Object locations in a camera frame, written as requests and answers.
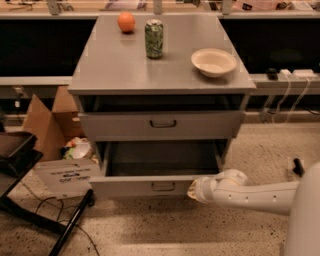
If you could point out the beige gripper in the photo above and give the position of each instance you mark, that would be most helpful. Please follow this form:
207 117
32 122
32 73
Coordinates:
202 190

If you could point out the grey drawer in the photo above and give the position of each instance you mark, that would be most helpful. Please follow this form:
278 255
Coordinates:
169 125
153 168

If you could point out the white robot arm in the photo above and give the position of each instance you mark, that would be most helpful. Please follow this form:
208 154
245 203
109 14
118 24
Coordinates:
299 200

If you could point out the grey top drawer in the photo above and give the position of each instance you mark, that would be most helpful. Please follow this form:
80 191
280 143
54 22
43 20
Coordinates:
169 125

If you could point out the grey drawer cabinet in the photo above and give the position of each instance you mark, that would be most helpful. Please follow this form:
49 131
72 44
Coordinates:
114 73

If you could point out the black bar right floor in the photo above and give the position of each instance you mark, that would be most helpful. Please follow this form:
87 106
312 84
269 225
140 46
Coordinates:
298 168

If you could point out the white crumpled trash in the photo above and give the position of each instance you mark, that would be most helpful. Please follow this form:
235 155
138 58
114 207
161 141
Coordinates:
77 148

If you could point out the white paper bowl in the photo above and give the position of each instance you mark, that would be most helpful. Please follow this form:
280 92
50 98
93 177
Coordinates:
213 63

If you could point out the black small device on ledge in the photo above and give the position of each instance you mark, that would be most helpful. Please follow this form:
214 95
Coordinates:
272 74

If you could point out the white power adapter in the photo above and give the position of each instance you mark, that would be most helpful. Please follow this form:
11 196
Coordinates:
298 74

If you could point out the brown cardboard box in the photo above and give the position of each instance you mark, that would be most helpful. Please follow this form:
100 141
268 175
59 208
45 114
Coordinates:
65 178

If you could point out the green soda can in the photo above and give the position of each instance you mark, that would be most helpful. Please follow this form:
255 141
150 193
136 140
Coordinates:
154 38

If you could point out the orange fruit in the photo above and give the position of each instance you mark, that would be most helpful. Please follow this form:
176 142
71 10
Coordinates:
126 22

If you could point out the black stand frame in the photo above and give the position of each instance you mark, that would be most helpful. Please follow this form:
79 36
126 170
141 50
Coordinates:
17 158

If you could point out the wall outlet with plug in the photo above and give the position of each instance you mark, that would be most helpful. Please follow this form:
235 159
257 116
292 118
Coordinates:
19 91

